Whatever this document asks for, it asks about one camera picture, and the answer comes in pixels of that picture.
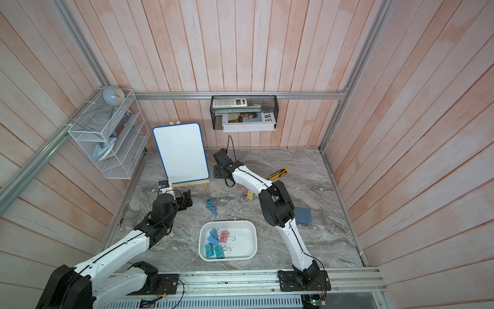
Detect small blue binder clip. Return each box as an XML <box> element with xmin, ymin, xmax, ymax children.
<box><xmin>208</xmin><ymin>236</ymin><xmax>219</xmax><ymax>246</ymax></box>

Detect large teal binder clip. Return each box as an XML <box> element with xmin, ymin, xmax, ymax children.
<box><xmin>214</xmin><ymin>245</ymin><xmax>232</xmax><ymax>259</ymax></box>

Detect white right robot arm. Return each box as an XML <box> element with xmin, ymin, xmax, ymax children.
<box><xmin>213</xmin><ymin>149</ymin><xmax>322</xmax><ymax>285</ymax></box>

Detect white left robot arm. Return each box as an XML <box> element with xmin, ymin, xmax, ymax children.
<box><xmin>37</xmin><ymin>189</ymin><xmax>193</xmax><ymax>308</ymax></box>

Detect yellow binder clip near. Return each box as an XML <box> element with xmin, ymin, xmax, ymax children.
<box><xmin>247</xmin><ymin>191</ymin><xmax>254</xmax><ymax>202</ymax></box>

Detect white plastic storage box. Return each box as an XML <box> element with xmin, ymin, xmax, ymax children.
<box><xmin>198</xmin><ymin>220</ymin><xmax>258</xmax><ymax>262</ymax></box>

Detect blue teal clip pair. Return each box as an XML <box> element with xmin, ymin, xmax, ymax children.
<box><xmin>206</xmin><ymin>199</ymin><xmax>217</xmax><ymax>216</ymax></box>

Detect blue framed whiteboard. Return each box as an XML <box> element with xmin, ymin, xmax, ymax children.
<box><xmin>153</xmin><ymin>122</ymin><xmax>210</xmax><ymax>185</ymax></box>

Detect yellow black utility knife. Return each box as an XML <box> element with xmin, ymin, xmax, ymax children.
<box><xmin>268</xmin><ymin>168</ymin><xmax>289</xmax><ymax>181</ymax></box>

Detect white book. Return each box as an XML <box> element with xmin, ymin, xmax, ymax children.
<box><xmin>222</xmin><ymin>112</ymin><xmax>277</xmax><ymax>133</ymax></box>

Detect white calculator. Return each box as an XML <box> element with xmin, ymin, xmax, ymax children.
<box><xmin>212</xmin><ymin>97</ymin><xmax>248</xmax><ymax>109</ymax></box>

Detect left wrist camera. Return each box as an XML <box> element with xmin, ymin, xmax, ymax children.
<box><xmin>158</xmin><ymin>180</ymin><xmax>172</xmax><ymax>195</ymax></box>

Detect black mesh wall basket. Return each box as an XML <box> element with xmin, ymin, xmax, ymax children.
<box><xmin>210</xmin><ymin>95</ymin><xmax>279</xmax><ymax>131</ymax></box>

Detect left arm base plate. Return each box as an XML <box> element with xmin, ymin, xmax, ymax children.
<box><xmin>131</xmin><ymin>274</ymin><xmax>179</xmax><ymax>295</ymax></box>

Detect white wire shelf rack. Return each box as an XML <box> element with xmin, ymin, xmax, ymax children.
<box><xmin>68</xmin><ymin>88</ymin><xmax>150</xmax><ymax>180</ymax></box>

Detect aluminium rail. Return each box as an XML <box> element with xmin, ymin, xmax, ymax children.
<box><xmin>111</xmin><ymin>266</ymin><xmax>387</xmax><ymax>298</ymax></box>

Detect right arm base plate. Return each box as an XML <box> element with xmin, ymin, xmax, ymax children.
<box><xmin>277</xmin><ymin>270</ymin><xmax>331</xmax><ymax>292</ymax></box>

